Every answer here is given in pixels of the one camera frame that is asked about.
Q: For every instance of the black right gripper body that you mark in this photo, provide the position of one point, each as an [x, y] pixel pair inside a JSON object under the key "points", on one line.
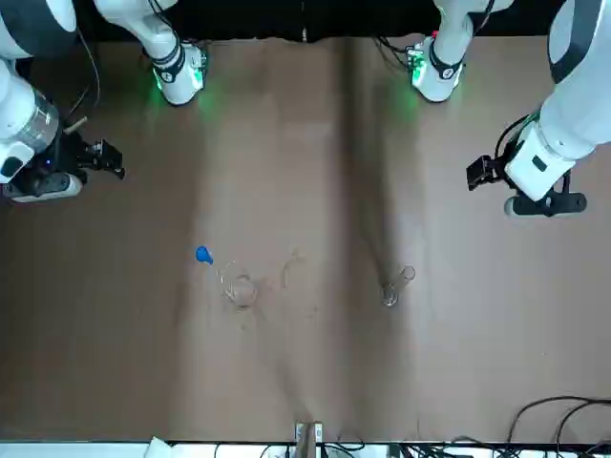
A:
{"points": [[69, 155]]}

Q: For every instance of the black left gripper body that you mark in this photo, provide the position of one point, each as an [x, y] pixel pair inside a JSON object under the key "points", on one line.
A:
{"points": [[508, 157]]}

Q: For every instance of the glass pipette with blue bulb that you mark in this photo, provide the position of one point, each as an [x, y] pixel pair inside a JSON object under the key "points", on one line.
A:
{"points": [[204, 255]]}

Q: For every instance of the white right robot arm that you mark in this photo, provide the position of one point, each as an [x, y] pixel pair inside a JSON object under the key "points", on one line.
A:
{"points": [[19, 95]]}

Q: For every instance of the white paper sheet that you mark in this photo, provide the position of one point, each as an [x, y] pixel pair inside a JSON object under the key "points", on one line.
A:
{"points": [[157, 448]]}

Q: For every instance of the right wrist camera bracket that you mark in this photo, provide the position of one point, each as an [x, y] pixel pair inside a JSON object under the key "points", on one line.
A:
{"points": [[57, 188]]}

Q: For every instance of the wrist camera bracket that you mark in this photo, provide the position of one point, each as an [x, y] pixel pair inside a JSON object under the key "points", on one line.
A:
{"points": [[57, 188], [549, 204]]}

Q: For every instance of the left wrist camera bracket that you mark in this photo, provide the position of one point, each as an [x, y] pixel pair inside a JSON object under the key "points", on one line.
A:
{"points": [[549, 204]]}

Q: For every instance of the aluminium profile post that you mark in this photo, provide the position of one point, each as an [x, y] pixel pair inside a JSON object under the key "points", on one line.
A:
{"points": [[308, 443]]}

